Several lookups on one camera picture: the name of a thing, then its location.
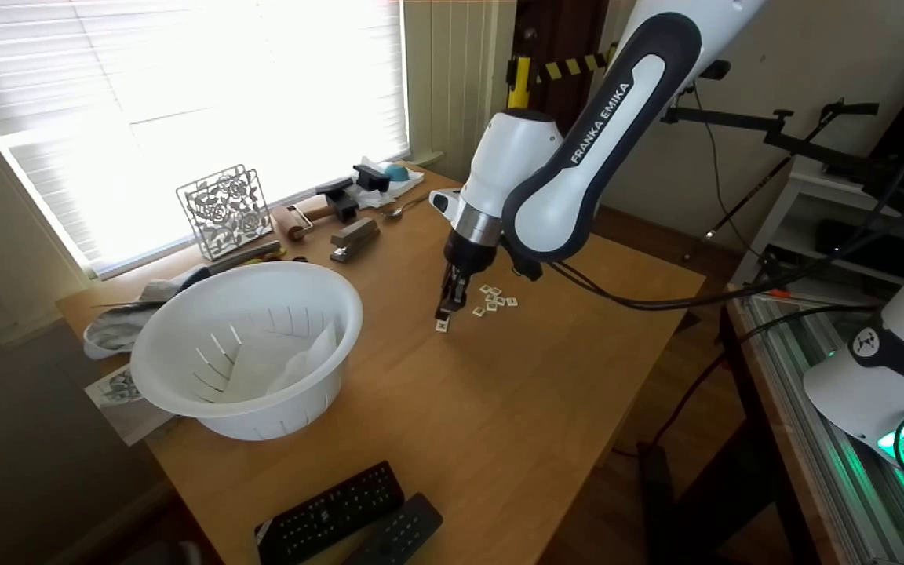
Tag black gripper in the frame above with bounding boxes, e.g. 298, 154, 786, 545
433, 232, 495, 321

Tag white franka robot arm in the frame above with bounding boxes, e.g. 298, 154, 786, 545
431, 0, 904, 469

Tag grey metal stapler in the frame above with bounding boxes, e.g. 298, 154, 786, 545
331, 217, 381, 264

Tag white cloth with teal item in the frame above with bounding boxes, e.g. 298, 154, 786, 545
358, 162, 424, 206

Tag white plastic colander bowl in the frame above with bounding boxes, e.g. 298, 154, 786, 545
131, 260, 364, 442

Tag small black remote control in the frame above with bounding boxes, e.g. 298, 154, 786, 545
346, 492, 442, 565

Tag large black remote control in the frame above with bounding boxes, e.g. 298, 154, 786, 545
258, 463, 406, 565

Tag paper card under bowl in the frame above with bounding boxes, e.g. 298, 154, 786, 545
84, 369, 169, 447

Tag white wire lattice cube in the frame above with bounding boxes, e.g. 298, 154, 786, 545
176, 162, 274, 260

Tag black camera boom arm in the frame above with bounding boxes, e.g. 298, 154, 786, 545
665, 102, 904, 215

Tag aluminium extrusion robot base frame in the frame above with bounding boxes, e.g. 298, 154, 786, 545
730, 297, 904, 565

